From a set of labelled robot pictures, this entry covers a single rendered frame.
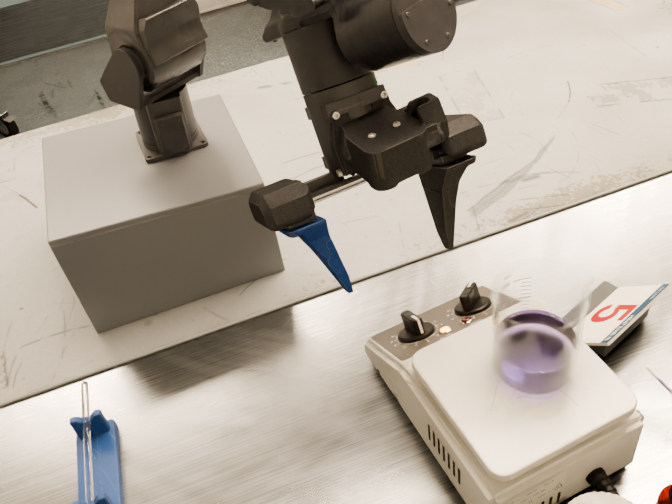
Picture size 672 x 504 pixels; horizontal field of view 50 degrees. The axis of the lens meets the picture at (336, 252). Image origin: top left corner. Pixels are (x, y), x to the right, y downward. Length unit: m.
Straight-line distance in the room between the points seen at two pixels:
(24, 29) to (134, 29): 2.81
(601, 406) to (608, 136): 0.45
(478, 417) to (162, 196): 0.35
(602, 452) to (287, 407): 0.26
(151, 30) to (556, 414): 0.45
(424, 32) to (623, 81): 0.56
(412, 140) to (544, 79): 0.54
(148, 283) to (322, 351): 0.18
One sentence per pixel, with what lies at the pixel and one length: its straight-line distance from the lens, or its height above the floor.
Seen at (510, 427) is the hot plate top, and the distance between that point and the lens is 0.52.
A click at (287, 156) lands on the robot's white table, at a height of 0.90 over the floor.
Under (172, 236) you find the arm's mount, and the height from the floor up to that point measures 0.99.
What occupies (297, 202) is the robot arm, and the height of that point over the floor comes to 1.10.
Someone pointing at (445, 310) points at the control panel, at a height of 0.94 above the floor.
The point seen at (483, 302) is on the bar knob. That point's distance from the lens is 0.64.
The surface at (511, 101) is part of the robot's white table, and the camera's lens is 0.97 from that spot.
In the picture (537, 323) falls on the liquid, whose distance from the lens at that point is 0.54.
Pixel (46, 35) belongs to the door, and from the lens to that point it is 3.50.
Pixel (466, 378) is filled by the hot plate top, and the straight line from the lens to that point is 0.55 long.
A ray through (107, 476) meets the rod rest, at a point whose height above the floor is 0.91.
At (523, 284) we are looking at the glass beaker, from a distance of 0.53.
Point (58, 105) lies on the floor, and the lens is 3.12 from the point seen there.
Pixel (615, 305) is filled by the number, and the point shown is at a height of 0.92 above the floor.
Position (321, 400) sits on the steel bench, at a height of 0.90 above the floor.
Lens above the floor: 1.43
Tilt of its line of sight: 44 degrees down
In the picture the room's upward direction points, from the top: 10 degrees counter-clockwise
